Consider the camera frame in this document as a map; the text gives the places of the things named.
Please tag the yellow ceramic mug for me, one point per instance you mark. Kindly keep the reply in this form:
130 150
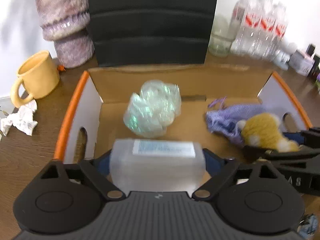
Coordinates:
36 78

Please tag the white and tan plush toy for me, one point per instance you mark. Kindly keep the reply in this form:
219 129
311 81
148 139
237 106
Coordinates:
263 131

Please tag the translucent plastic storage box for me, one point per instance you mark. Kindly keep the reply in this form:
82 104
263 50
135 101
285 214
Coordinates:
156 165

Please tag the water bottle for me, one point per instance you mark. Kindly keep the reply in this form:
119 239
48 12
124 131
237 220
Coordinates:
255 40
278 30
237 25

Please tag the small grey tin box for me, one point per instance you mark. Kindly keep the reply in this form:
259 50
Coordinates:
301 62

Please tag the purple textured vase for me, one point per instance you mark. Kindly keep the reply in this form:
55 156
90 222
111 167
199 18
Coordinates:
65 22

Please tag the black paper shopping bag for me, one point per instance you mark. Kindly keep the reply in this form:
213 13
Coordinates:
128 32

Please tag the red cardboard pumpkin box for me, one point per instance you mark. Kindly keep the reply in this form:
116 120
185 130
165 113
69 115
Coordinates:
102 96

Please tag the purple knitted drawstring pouch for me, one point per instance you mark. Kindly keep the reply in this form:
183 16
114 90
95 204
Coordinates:
223 120

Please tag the clear glass cup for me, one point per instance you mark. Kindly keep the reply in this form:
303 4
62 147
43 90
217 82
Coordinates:
221 37

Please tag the middle water bottle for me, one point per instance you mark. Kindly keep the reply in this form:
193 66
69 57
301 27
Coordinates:
255 40

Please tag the blue white snack packet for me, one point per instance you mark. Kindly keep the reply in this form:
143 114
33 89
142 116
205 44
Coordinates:
308 226

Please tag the small white robot figurine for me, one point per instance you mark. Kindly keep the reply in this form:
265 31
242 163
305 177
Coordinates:
283 53

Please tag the crumpled white paper by mug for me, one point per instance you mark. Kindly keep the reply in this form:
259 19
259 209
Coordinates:
22 119

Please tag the right water bottle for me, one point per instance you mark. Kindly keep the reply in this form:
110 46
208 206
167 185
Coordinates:
278 30

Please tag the iridescent plastic bag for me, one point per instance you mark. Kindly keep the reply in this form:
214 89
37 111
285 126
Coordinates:
153 109

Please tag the left water bottle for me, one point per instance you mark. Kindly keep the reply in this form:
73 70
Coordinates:
237 25

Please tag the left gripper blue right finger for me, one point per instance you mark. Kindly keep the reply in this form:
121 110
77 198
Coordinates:
214 163

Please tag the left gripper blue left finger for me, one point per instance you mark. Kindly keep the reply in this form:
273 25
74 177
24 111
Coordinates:
102 164

